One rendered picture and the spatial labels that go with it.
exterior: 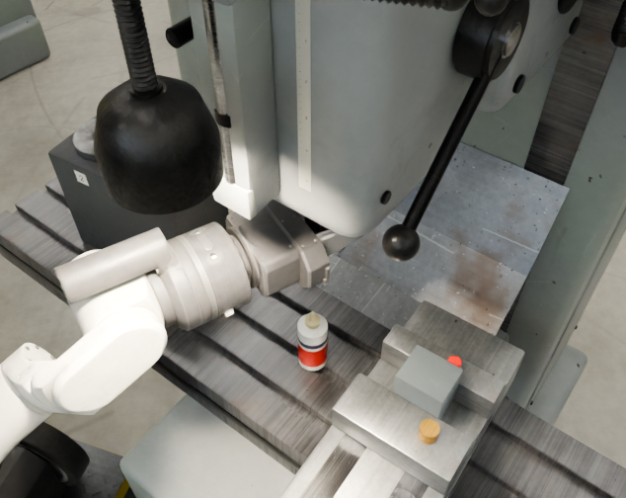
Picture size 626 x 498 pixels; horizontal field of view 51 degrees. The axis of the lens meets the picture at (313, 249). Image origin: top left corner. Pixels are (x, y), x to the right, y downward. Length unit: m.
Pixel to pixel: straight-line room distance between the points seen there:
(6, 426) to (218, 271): 0.23
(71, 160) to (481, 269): 0.63
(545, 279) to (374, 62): 0.75
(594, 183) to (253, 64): 0.63
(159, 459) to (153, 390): 1.06
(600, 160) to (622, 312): 1.44
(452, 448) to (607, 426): 1.36
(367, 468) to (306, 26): 0.51
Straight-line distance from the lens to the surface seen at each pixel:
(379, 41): 0.42
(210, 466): 0.95
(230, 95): 0.46
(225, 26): 0.43
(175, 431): 0.98
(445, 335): 0.88
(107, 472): 1.49
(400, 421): 0.76
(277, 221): 0.65
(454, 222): 1.04
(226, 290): 0.61
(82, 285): 0.58
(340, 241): 0.67
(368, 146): 0.46
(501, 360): 0.88
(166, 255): 0.59
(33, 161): 2.87
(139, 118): 0.36
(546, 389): 1.85
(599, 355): 2.22
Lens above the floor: 1.71
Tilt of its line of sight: 48 degrees down
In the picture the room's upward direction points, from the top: straight up
